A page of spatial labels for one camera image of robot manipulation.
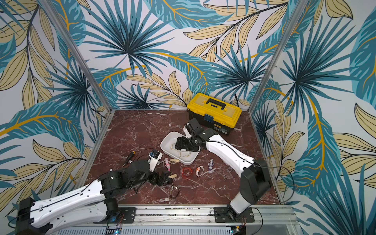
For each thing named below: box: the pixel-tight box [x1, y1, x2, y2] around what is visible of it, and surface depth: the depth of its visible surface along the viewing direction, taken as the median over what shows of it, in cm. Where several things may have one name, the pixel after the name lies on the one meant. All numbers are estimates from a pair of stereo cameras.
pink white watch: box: [164, 157, 171, 172], surface depth 90 cm
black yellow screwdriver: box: [121, 150, 136, 168], surface depth 95 cm
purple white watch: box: [207, 157, 214, 170], surface depth 91 cm
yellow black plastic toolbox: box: [187, 92, 242, 136], surface depth 100 cm
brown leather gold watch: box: [169, 185, 180, 199], surface depth 82 cm
